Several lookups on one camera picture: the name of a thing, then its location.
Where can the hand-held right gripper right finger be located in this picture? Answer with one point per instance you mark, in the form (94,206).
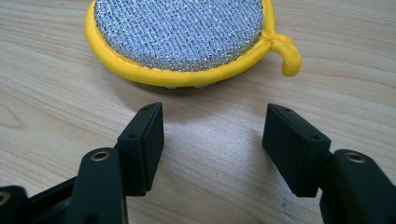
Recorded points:
(292,155)

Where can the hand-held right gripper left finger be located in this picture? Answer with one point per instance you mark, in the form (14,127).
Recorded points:
(141,155)

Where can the round silver scouring pad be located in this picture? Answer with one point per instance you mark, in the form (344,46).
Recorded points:
(183,37)

